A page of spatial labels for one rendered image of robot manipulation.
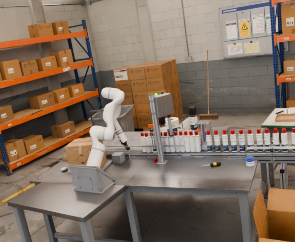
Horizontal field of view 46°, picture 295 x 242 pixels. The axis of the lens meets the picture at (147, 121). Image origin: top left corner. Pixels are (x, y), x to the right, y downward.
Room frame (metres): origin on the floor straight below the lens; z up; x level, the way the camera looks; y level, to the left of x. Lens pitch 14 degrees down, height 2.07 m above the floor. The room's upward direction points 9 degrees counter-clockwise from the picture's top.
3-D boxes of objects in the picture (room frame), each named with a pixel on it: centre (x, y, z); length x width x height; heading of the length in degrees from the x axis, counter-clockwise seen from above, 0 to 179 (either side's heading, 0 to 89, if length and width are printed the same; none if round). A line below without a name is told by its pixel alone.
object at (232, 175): (3.45, -0.03, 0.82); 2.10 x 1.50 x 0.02; 65
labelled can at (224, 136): (3.03, -0.68, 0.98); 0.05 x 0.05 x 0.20
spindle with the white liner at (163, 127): (3.59, -0.15, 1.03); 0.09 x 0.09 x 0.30
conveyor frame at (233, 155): (3.30, -0.10, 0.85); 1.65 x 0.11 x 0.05; 65
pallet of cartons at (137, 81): (7.33, -0.14, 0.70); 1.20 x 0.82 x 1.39; 62
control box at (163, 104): (3.18, -0.16, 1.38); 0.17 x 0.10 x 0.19; 120
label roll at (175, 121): (3.94, -0.26, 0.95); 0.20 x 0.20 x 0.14
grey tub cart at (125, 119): (5.95, 0.59, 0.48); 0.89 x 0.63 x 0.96; 165
